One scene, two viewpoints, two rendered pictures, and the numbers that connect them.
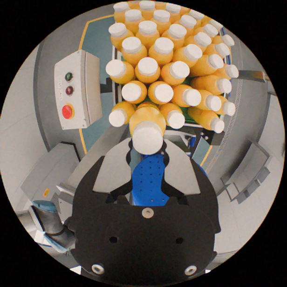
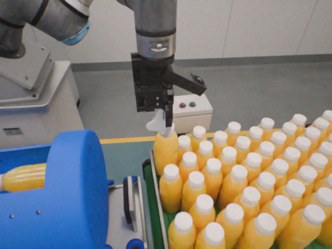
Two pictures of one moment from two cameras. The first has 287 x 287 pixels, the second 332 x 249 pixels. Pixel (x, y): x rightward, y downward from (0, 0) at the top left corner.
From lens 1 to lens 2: 51 cm
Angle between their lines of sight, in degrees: 59
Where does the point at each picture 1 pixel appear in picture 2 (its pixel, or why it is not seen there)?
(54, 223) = (58, 24)
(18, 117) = not seen: hidden behind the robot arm
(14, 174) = not seen: outside the picture
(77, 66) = (199, 108)
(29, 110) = not seen: hidden behind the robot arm
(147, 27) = (240, 140)
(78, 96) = (178, 111)
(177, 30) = (251, 157)
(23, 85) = (196, 37)
